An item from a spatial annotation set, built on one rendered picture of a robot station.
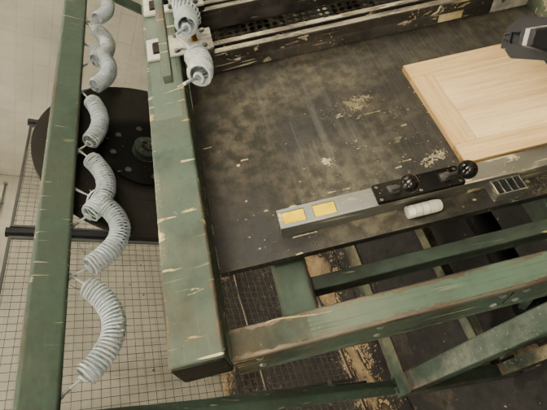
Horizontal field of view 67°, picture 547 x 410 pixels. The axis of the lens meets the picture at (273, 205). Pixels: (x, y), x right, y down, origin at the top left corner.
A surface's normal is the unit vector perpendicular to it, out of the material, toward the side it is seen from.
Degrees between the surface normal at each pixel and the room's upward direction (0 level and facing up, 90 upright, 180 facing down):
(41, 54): 90
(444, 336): 0
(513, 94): 59
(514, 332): 0
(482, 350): 0
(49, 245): 90
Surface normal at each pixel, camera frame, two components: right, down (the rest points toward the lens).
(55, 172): 0.42, -0.59
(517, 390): -0.88, -0.08
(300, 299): -0.09, -0.55
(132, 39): 0.29, 0.69
